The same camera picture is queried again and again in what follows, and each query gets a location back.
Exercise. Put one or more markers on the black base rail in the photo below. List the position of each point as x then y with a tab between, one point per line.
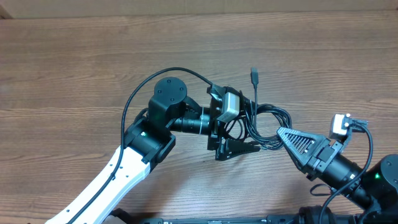
242	220

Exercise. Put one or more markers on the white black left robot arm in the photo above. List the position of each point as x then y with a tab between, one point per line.
149	139

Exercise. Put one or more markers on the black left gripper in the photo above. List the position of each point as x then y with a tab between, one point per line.
229	149

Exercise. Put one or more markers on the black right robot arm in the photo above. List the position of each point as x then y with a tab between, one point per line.
371	188

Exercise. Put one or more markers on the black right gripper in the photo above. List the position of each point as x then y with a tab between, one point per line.
313	167

